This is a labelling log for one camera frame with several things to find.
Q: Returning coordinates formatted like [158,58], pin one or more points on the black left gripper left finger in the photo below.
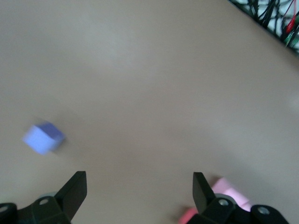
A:
[67,200]

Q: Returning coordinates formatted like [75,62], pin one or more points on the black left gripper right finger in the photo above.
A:
[210,207]

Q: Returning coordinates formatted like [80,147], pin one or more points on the red foam cube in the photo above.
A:
[187,215]

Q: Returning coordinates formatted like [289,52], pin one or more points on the pink foam cube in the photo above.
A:
[231,193]

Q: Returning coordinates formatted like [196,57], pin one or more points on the purple foam cube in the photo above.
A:
[43,137]

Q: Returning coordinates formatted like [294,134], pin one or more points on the brown table cover sheet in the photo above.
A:
[149,81]

